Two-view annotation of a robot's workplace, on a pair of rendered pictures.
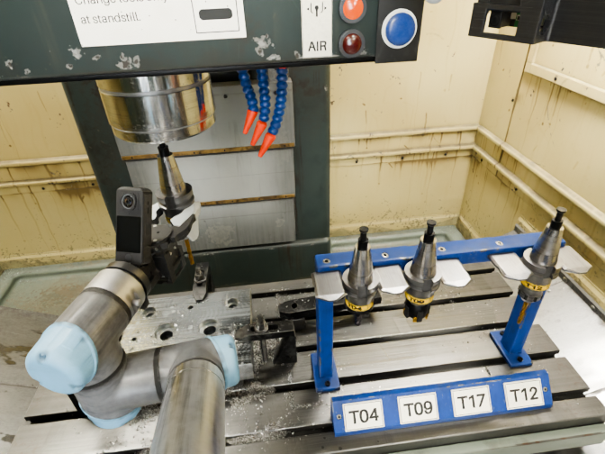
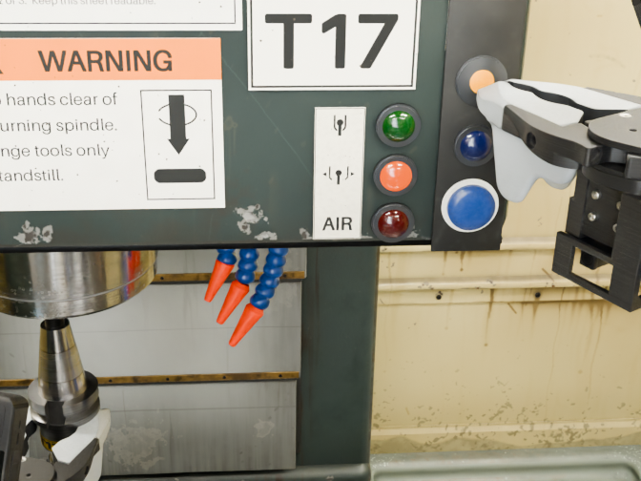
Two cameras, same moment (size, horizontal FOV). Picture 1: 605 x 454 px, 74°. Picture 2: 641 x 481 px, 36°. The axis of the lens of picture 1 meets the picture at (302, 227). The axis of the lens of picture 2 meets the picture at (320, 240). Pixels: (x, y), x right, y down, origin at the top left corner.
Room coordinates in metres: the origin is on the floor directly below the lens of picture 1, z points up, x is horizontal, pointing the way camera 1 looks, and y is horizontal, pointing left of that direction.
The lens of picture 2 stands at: (-0.12, -0.02, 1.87)
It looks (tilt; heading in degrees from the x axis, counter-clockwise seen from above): 26 degrees down; 0
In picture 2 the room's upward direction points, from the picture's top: 1 degrees clockwise
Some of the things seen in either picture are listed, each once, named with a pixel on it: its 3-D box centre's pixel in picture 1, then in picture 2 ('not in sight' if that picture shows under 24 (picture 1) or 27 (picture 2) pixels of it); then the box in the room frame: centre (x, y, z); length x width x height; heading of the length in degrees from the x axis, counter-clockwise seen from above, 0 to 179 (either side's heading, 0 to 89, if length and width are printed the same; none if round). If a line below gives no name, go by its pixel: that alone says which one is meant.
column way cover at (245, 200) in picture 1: (214, 176); (136, 324); (1.07, 0.25, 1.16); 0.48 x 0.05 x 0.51; 95
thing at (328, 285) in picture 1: (329, 286); not in sight; (0.52, -0.04, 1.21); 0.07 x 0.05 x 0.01; 5
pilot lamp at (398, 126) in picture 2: not in sight; (398, 125); (0.44, -0.06, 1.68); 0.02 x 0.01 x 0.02; 95
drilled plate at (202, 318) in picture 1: (189, 336); not in sight; (0.63, 0.27, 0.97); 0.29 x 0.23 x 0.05; 95
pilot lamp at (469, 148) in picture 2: not in sight; (475, 145); (0.44, -0.11, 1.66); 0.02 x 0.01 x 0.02; 95
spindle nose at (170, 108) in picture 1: (157, 86); (58, 212); (0.62, 0.21, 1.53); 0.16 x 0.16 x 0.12
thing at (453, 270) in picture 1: (452, 273); not in sight; (0.54, -0.26, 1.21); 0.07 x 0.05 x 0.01; 5
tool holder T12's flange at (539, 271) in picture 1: (541, 263); not in sight; (0.55, -0.42, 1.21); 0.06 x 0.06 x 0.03
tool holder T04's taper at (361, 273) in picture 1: (361, 262); not in sight; (0.52, -0.10, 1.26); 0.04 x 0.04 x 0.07
